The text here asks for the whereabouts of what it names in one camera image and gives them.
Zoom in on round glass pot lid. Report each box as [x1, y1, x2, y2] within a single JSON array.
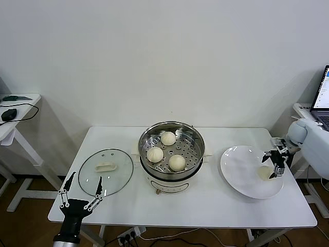
[[78, 149, 134, 198]]

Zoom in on open grey laptop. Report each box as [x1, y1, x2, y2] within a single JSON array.
[[309, 65, 329, 124]]

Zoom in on white steamed baozi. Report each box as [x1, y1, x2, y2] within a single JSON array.
[[258, 166, 273, 182], [168, 154, 187, 172], [160, 131, 177, 147], [147, 147, 164, 163]]

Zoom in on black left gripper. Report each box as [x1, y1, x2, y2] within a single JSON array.
[[58, 171, 104, 237]]

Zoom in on white round plate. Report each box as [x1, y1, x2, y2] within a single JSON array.
[[220, 145, 285, 200]]

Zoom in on white side desk with mouse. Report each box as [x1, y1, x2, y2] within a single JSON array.
[[0, 94, 65, 213]]

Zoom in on white electric cooker pot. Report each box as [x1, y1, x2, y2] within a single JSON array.
[[131, 143, 213, 196]]

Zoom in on white floor cable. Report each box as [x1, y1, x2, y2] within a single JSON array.
[[138, 227, 227, 247]]

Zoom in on black mouse cable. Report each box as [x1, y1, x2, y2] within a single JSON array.
[[0, 103, 40, 127]]

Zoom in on black floor cable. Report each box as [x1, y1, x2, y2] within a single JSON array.
[[102, 235, 206, 247]]

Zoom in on black computer mouse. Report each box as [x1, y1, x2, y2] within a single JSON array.
[[1, 109, 18, 122]]

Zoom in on flat dark green object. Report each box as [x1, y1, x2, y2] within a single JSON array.
[[2, 95, 33, 102]]

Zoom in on stainless steel steamer basket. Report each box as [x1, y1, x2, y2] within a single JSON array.
[[138, 121, 206, 181]]

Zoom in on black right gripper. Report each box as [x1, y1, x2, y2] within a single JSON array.
[[261, 150, 287, 180]]

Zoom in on white power strip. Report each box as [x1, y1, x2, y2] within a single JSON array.
[[117, 227, 147, 245]]

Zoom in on white side desk with laptop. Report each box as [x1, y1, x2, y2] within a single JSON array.
[[293, 102, 329, 211]]

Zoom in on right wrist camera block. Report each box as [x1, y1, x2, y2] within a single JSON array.
[[270, 138, 287, 151]]

